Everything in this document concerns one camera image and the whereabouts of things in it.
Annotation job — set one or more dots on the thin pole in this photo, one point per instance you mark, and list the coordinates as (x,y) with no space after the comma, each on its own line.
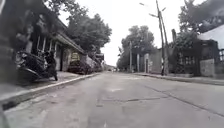
(130,56)

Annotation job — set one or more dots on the pale gate pillar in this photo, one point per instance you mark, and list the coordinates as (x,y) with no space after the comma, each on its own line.
(137,62)

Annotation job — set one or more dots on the tall leafy tree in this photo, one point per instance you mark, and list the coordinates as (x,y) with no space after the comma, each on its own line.
(140,40)

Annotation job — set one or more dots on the pale yellow sign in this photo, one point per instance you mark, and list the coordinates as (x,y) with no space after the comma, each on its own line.
(75,56)

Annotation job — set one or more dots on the grey cracked asphalt road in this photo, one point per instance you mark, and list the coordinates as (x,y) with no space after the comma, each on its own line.
(126,100)

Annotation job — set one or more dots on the grey walled building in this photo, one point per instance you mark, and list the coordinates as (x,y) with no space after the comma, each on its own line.
(155,61)

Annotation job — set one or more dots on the large dark tree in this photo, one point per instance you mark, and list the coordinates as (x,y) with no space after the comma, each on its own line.
(86,30)

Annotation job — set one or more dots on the leaning utility pole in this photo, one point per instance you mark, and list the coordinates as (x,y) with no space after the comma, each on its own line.
(162,40)

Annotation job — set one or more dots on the person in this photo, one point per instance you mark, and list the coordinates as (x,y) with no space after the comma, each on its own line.
(50,65)

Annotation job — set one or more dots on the pale painted kerb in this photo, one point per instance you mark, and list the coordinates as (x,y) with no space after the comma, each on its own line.
(50,86)

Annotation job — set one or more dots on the grey raised pavement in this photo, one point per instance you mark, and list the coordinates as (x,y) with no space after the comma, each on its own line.
(186,79)

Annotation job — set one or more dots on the long building with porch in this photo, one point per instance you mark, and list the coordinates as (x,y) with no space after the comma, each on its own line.
(43,30)

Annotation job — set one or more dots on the parked motorcycle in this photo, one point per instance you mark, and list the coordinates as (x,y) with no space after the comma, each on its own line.
(30,66)

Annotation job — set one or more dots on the dark building with pale roof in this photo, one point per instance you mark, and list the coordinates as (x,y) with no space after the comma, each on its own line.
(206,58)

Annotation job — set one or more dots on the grey concrete pavement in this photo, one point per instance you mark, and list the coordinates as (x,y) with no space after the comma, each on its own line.
(20,87)

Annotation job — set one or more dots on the tree with thick trunk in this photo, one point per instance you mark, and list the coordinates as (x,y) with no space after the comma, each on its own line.
(200,13)

